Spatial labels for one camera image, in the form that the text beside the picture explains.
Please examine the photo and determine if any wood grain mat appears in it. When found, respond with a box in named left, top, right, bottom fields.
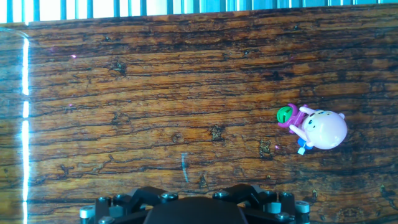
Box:
left=0, top=3, right=398, bottom=224

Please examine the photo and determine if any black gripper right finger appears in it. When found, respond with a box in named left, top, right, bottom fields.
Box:
left=213, top=183, right=312, bottom=224

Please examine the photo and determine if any pink toy figure green ball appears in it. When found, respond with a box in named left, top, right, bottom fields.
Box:
left=276, top=103, right=348, bottom=156

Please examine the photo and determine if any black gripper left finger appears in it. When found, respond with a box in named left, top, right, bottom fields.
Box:
left=79, top=185, right=180, bottom=224

